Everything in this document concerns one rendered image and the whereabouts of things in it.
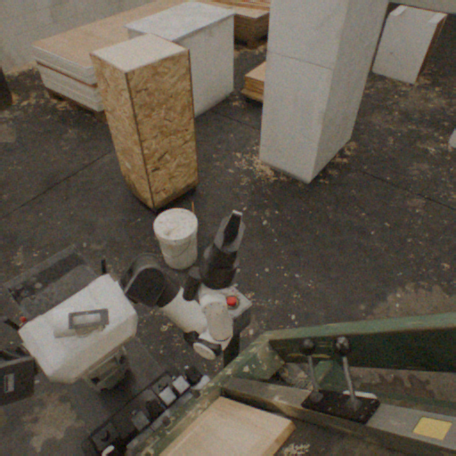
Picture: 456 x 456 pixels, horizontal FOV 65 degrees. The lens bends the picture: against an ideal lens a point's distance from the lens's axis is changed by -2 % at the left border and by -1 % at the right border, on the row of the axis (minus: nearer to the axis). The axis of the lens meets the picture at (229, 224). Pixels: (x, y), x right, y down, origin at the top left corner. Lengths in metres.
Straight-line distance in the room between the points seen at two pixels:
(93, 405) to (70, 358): 1.22
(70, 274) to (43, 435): 1.51
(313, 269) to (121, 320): 1.95
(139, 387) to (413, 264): 2.10
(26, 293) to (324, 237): 2.35
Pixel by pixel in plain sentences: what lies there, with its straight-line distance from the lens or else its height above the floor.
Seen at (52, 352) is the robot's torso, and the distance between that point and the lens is 1.03.
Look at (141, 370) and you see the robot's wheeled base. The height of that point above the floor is 0.17.
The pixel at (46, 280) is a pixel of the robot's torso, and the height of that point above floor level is 1.40.
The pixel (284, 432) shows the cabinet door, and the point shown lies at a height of 1.31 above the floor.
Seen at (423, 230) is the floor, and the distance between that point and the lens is 3.34.
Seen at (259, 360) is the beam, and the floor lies 0.89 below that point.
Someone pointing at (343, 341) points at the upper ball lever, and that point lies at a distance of 0.72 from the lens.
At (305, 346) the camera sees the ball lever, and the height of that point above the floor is 1.46.
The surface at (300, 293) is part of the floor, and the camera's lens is 2.63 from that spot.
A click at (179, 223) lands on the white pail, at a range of 2.53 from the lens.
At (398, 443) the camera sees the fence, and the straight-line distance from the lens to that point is 0.69.
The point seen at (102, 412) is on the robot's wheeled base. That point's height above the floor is 0.17.
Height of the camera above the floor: 2.19
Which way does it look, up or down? 47 degrees down
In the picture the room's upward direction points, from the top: straight up
